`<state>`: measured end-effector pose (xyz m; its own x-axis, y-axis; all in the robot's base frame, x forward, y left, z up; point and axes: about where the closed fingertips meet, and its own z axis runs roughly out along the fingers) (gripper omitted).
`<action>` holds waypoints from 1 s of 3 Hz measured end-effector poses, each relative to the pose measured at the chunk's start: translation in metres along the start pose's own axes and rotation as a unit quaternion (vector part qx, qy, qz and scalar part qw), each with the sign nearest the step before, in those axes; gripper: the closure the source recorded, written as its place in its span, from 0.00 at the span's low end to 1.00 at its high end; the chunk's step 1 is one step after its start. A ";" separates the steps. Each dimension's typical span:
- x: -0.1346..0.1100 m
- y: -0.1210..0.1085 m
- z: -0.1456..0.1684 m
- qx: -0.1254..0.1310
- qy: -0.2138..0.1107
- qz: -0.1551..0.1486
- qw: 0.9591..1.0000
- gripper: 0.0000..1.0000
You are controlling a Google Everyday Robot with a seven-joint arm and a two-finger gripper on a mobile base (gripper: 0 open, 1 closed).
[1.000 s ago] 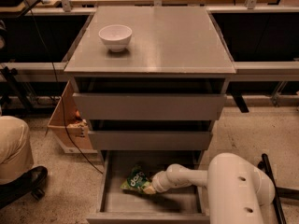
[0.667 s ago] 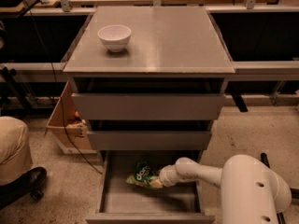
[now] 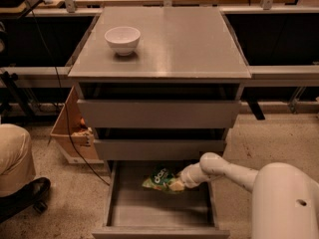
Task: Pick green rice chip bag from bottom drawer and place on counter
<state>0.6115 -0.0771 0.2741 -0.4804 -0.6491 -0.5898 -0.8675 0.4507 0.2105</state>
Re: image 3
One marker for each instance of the black table leg bracket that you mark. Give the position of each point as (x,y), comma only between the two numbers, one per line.
(256,109)

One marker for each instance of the grey middle drawer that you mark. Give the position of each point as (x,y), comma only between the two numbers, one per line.
(158,144)

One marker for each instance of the white ceramic bowl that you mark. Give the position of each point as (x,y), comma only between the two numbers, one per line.
(123,40)

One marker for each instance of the person leg beige trousers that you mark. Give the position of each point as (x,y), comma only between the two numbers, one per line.
(16,160)

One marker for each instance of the grey top drawer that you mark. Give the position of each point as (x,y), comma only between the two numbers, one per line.
(133,105)

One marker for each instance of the grey bottom drawer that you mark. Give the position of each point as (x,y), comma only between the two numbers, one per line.
(135,212)

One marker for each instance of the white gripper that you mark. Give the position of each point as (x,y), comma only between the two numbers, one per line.
(187,177)

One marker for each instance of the grey drawer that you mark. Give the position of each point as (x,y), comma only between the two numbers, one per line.
(158,144)
(133,105)
(135,212)

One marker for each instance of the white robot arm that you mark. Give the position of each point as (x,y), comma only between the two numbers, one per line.
(285,200)

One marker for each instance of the green rice chip bag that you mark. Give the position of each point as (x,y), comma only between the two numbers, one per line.
(160,179)

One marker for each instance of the grey drawer cabinet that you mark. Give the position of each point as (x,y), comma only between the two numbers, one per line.
(178,45)

